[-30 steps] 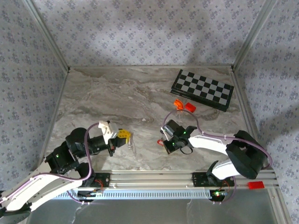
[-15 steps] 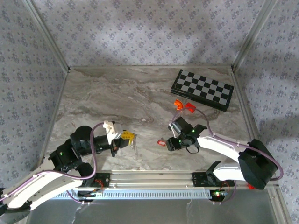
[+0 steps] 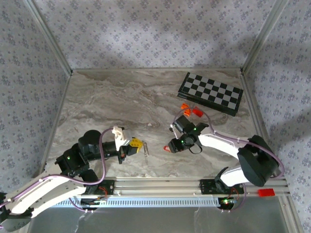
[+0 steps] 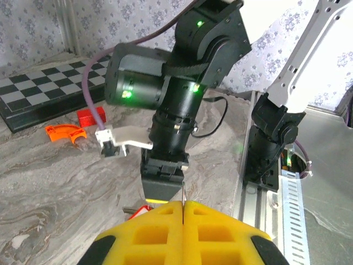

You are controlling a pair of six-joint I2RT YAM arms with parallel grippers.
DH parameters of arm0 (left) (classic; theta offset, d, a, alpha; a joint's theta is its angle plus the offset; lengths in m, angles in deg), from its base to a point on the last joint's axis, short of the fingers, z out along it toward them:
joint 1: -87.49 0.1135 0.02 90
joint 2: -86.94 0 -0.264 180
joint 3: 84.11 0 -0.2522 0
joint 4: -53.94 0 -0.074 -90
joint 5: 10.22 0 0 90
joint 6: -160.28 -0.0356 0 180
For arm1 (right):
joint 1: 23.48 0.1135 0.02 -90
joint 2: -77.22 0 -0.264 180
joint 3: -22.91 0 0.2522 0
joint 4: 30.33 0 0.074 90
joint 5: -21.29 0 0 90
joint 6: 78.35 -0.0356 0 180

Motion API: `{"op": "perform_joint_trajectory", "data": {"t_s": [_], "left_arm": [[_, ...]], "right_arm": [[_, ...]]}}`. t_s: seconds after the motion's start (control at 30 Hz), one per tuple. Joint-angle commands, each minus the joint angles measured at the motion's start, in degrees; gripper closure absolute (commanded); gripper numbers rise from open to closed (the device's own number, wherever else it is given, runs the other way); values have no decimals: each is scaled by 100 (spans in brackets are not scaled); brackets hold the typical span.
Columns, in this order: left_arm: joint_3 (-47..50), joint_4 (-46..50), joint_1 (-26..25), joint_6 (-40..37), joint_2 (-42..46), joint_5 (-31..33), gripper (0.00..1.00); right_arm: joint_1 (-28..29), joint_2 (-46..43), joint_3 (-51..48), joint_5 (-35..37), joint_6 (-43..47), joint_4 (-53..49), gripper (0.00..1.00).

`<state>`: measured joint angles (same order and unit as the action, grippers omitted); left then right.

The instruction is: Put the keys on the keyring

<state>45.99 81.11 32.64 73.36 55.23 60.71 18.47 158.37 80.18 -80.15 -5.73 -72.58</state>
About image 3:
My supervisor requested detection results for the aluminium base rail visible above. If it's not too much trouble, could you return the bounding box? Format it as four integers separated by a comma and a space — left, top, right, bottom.
26, 176, 292, 198

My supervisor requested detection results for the red plastic block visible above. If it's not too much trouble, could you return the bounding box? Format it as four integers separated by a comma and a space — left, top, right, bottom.
191, 106, 204, 118

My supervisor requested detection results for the aluminium side rail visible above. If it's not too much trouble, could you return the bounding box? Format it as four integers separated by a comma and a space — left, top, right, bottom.
37, 72, 73, 178
239, 71, 280, 177

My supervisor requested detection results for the grey slotted cable duct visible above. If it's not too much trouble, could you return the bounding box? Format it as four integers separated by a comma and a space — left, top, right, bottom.
53, 196, 221, 209

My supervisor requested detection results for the folded black grey chessboard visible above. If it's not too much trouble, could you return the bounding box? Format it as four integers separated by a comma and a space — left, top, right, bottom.
176, 72, 244, 117

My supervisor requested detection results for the thin black cable loop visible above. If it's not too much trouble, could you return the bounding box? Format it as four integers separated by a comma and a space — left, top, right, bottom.
188, 142, 203, 155

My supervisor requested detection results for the orange curved plastic piece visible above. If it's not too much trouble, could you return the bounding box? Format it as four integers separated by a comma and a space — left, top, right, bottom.
180, 103, 192, 116

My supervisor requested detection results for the grey metal sheet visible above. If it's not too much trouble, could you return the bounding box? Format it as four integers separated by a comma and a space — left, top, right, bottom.
26, 206, 290, 233

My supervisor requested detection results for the flat red plastic piece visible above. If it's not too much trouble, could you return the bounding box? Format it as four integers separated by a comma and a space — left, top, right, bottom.
258, 188, 276, 197

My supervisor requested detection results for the aluminium frame post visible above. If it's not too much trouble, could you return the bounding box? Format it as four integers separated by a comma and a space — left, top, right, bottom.
241, 0, 291, 73
23, 0, 74, 75

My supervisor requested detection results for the black controller board with LEDs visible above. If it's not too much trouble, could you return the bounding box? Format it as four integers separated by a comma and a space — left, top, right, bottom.
218, 197, 240, 211
80, 198, 108, 210

